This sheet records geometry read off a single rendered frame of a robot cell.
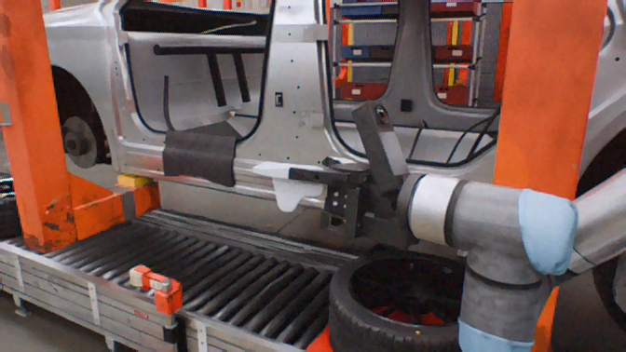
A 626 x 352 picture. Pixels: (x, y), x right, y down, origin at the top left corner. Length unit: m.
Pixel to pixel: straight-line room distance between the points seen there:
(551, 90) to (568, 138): 0.10
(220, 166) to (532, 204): 1.70
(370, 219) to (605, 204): 0.25
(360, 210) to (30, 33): 1.80
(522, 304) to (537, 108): 0.58
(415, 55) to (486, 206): 2.93
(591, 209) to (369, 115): 0.27
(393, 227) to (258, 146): 1.44
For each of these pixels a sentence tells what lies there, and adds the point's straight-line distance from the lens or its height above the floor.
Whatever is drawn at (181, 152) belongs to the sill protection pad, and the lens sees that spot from 2.18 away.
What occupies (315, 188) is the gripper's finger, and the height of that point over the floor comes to 1.22.
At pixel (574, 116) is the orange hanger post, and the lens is 1.00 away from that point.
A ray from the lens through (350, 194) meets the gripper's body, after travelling 0.52.
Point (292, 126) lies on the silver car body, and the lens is 1.80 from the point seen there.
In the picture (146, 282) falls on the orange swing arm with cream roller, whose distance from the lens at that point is 1.96.
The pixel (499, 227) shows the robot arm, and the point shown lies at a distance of 0.45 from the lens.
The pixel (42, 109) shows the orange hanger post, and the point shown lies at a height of 1.15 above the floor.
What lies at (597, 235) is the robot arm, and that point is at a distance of 0.57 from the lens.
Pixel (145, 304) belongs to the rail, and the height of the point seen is 0.38.
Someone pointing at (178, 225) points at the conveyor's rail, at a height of 0.31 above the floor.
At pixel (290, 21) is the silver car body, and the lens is 1.79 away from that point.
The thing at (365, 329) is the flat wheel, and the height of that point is 0.49.
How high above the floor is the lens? 1.39
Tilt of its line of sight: 16 degrees down
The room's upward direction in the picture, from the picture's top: straight up
